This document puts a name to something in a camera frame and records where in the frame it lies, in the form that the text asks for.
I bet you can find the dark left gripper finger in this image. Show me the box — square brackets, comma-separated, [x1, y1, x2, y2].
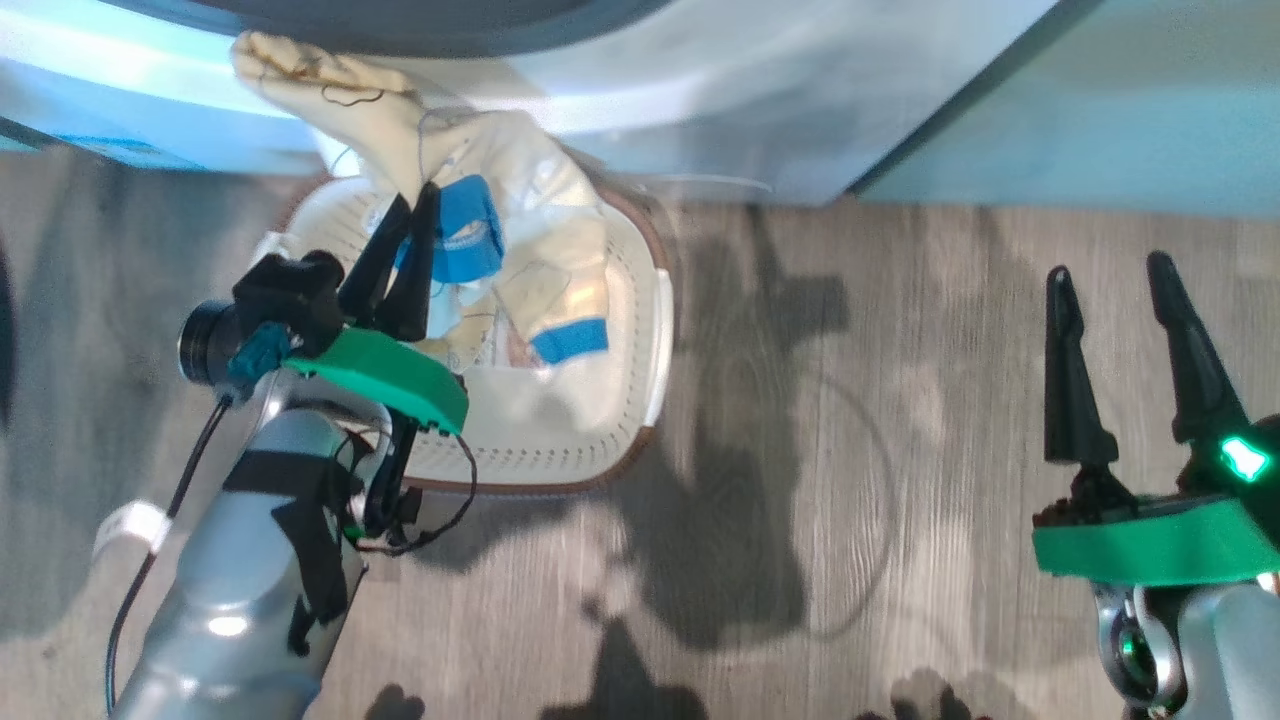
[340, 195, 414, 327]
[385, 183, 442, 342]

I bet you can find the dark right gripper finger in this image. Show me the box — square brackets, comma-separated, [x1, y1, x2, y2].
[1146, 252, 1251, 447]
[1044, 266, 1120, 466]

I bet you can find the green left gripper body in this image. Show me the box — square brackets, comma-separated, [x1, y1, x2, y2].
[285, 328, 469, 546]

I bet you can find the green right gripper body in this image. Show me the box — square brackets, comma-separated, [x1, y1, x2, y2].
[1032, 415, 1280, 587]

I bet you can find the cream garment with blue collar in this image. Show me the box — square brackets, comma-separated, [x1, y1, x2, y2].
[232, 30, 613, 368]

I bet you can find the white front-load washing machine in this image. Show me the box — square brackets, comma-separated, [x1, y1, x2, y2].
[0, 0, 1061, 206]

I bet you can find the white laundry basket brown rim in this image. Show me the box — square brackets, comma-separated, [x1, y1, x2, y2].
[255, 175, 676, 496]

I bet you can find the pale green cabinet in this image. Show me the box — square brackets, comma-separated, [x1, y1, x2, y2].
[850, 0, 1280, 216]

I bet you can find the looped black left gripper cable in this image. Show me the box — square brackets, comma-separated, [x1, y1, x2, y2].
[340, 430, 479, 558]

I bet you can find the teal left cable connector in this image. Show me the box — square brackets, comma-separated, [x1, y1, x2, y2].
[228, 322, 293, 393]

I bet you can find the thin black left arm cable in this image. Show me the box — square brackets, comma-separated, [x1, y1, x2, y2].
[105, 390, 236, 716]

